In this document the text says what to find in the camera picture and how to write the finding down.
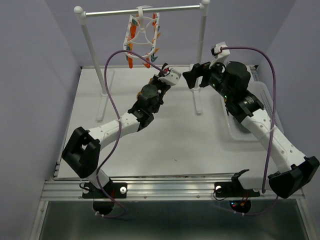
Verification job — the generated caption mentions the orange clothes peg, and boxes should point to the orange clothes peg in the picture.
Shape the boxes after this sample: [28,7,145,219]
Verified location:
[128,23,137,69]
[142,56,152,69]

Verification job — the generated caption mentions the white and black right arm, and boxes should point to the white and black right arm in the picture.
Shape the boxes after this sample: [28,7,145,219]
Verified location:
[182,61,320,199]

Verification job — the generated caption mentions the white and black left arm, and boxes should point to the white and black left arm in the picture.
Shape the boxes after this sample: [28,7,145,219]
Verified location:
[62,71,171,199]

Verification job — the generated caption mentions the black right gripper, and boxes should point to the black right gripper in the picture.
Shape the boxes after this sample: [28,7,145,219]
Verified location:
[182,56,233,101]

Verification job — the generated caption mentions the white clip hanger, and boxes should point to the white clip hanger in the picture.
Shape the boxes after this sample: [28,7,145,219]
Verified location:
[123,5,161,58]

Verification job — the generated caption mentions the aluminium mounting rail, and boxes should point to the aluminium mounting rail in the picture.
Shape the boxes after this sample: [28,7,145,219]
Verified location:
[28,173,315,240]

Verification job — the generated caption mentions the white plastic basket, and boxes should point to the white plastic basket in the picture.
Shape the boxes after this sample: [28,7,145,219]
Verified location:
[221,81,273,142]

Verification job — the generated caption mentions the white clothes rack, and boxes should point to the white clothes rack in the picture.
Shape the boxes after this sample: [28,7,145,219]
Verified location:
[73,0,211,122]

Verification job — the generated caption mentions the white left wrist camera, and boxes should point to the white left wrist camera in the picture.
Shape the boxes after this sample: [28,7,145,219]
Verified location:
[158,63,182,87]

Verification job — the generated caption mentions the teal clothes peg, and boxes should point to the teal clothes peg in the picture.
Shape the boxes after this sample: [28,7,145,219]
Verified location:
[124,43,133,61]
[150,48,159,63]

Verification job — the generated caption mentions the orange clothes peg right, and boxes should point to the orange clothes peg right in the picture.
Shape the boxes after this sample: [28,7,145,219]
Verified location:
[142,56,152,69]

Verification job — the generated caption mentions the teal clothes peg right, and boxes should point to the teal clothes peg right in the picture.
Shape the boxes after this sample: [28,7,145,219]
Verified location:
[150,48,159,63]

